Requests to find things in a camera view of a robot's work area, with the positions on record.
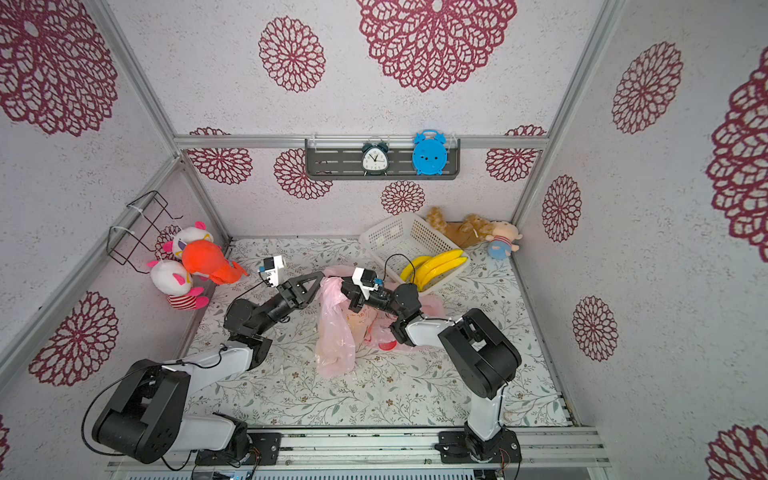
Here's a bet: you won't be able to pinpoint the pink plastic bag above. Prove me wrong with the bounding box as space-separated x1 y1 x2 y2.
315 266 453 378

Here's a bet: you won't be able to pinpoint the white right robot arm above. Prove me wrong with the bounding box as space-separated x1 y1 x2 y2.
341 277 522 464

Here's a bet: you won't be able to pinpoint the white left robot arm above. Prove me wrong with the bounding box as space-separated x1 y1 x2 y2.
81 271 324 464

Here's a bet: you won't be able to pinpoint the white plastic lattice basket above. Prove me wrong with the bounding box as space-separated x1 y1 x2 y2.
359 212 470 294

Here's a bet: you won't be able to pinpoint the orange plush dinosaur toy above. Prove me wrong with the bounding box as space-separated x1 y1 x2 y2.
182 240 248 285

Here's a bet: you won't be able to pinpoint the white pink striped plush toy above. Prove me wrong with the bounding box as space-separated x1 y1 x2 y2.
147 260 210 311

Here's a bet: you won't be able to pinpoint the brown plush teddy bear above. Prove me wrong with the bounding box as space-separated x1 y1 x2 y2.
426 207 493 249

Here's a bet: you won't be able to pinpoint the white plush toy yellow glasses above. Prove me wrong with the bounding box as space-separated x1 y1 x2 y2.
157 221 214 261

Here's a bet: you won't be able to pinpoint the small doll blue outfit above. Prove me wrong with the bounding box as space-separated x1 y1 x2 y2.
485 221 523 260

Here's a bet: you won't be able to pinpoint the dark green alarm clock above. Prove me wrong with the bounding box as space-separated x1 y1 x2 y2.
361 142 389 176

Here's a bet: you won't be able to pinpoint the blue alarm clock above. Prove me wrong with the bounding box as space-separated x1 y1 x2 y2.
412 130 448 176

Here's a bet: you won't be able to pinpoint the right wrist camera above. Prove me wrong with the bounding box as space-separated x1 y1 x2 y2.
351 267 383 300

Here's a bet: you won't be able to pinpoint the grey wall shelf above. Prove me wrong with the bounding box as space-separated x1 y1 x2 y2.
304 138 461 181

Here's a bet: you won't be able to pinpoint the black wire wall rack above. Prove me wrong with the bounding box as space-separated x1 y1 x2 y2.
105 190 183 275

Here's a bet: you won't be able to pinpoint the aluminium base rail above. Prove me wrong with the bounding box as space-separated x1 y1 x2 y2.
103 427 617 479

